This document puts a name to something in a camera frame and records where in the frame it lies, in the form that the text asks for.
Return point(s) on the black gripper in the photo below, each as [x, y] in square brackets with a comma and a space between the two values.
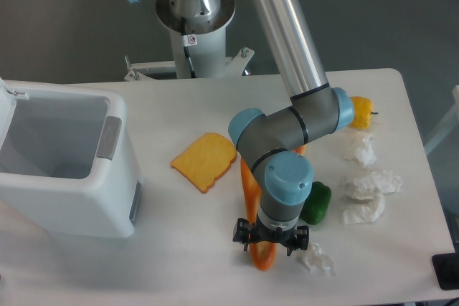
[293, 239]

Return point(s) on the long orange baguette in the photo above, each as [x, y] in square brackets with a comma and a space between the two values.
[262, 253]

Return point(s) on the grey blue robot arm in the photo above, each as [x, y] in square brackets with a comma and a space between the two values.
[265, 142]

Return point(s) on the crumpled white tissue lower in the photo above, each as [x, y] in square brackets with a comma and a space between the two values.
[315, 260]

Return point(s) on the crumpled white tissue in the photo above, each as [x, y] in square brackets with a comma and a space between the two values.
[361, 151]
[315, 260]
[366, 196]

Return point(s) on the green bell pepper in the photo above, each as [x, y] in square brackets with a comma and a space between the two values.
[316, 205]

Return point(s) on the orange braided bun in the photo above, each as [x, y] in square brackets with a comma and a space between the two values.
[301, 150]

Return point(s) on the yellow toast slice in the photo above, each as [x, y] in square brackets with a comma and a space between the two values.
[206, 160]

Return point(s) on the crumpled white tissue middle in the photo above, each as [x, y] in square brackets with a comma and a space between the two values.
[366, 196]

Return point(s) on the crumpled white tissue upper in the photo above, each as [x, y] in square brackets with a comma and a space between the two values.
[361, 151]

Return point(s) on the yellow bell pepper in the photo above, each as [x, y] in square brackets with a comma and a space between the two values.
[363, 112]

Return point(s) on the black device at edge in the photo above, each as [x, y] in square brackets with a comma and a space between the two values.
[446, 270]

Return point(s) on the white furniture at right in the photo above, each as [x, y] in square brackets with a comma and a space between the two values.
[444, 126]

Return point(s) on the white plastic bin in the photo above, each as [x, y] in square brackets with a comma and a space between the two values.
[67, 162]

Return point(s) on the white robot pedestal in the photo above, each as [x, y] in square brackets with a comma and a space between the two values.
[197, 30]

